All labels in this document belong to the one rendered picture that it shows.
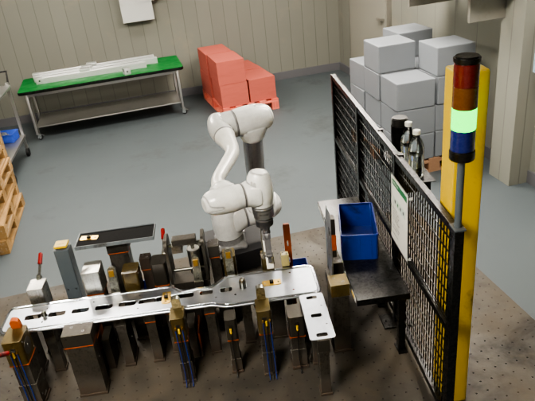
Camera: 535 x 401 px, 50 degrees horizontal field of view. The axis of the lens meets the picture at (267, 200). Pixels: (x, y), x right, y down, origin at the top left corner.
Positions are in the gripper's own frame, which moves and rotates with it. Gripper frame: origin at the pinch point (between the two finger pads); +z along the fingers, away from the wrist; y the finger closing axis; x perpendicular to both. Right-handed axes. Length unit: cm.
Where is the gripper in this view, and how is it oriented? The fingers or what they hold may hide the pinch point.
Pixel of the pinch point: (268, 257)
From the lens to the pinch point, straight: 250.3
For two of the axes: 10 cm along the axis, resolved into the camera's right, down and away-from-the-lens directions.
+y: 1.0, 4.4, -8.9
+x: 9.9, -1.4, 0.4
